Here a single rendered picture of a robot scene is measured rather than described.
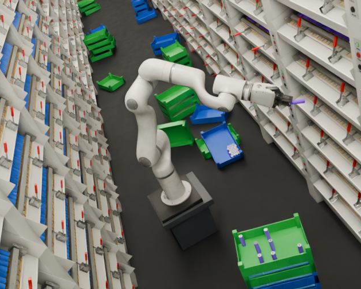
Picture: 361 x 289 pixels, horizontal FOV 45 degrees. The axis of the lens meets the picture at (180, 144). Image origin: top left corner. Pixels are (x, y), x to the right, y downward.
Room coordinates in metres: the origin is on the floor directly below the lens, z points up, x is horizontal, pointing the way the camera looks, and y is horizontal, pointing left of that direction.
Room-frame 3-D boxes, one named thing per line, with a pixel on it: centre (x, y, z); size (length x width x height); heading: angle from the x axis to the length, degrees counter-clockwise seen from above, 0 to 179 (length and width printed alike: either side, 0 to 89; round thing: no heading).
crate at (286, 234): (1.26, -0.18, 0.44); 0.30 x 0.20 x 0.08; 78
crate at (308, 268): (1.26, -0.18, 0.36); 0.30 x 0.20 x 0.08; 78
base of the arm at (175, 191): (1.99, 0.14, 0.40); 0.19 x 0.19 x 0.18
